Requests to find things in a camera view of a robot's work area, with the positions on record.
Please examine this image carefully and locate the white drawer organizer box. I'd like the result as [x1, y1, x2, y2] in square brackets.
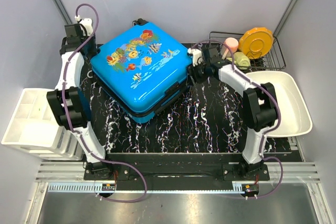
[1, 88, 83, 161]

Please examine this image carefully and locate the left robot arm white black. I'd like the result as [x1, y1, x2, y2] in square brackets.
[47, 18, 117, 180]

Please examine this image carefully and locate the purple cable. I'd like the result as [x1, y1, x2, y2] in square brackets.
[191, 39, 284, 200]
[61, 3, 148, 204]

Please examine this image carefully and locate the white rectangular plastic basin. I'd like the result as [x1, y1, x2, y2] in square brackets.
[247, 71, 312, 138]

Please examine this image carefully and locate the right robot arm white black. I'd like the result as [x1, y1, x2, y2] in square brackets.
[187, 47, 281, 180]

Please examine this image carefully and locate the orange round plate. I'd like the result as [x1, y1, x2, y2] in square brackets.
[238, 27, 274, 60]

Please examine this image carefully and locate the black wire dish rack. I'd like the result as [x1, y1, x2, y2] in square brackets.
[208, 31, 286, 72]

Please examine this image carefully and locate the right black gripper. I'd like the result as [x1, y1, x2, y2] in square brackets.
[185, 60, 210, 87]

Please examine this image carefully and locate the pink plastic cup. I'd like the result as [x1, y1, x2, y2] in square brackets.
[221, 37, 239, 59]

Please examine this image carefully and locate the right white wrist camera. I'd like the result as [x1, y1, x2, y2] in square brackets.
[187, 48, 204, 67]

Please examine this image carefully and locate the blue cartoon fish suitcase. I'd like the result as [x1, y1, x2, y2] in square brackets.
[90, 18, 192, 123]

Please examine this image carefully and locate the black marbled table mat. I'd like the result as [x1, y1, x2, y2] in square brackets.
[78, 42, 292, 154]

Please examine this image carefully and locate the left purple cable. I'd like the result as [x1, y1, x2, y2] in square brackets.
[61, 3, 148, 204]

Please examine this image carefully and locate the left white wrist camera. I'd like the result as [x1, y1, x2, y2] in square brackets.
[75, 15, 93, 37]

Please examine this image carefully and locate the aluminium rail frame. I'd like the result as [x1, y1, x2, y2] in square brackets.
[35, 137, 321, 193]

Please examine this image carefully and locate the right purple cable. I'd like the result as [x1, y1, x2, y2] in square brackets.
[191, 39, 284, 200]

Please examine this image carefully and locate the light green cup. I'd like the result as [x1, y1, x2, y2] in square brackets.
[234, 51, 251, 70]

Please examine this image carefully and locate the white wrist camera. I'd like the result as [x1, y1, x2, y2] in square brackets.
[75, 15, 93, 37]
[187, 48, 204, 67]

